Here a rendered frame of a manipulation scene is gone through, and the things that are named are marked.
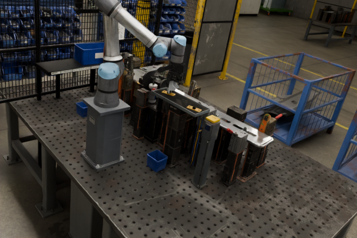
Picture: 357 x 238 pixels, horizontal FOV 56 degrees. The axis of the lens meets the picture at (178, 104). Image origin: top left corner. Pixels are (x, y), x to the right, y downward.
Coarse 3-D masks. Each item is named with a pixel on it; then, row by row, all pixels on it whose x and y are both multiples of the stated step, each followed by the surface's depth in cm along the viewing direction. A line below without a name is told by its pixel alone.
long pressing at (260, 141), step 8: (136, 72) 281; (144, 72) 285; (136, 80) 264; (216, 112) 233; (232, 120) 226; (224, 128) 214; (232, 128) 215; (248, 136) 208; (256, 136) 210; (264, 136) 212; (256, 144) 200; (264, 144) 202
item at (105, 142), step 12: (96, 108) 189; (108, 108) 191; (120, 108) 194; (96, 120) 192; (108, 120) 193; (120, 120) 199; (96, 132) 195; (108, 132) 196; (120, 132) 203; (96, 144) 198; (108, 144) 200; (120, 144) 208; (84, 156) 210; (96, 156) 201; (108, 156) 204; (120, 156) 215; (96, 168) 201
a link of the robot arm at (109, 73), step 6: (102, 66) 187; (108, 66) 188; (114, 66) 190; (102, 72) 185; (108, 72) 184; (114, 72) 186; (120, 72) 197; (102, 78) 186; (108, 78) 186; (114, 78) 187; (102, 84) 188; (108, 84) 187; (114, 84) 189; (108, 90) 189; (114, 90) 191
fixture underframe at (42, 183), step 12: (12, 120) 290; (12, 132) 295; (12, 144) 298; (12, 156) 304; (24, 156) 280; (48, 156) 237; (36, 168) 268; (48, 168) 242; (48, 180) 246; (60, 180) 259; (48, 192) 251; (48, 204) 255; (108, 228) 181; (348, 228) 236
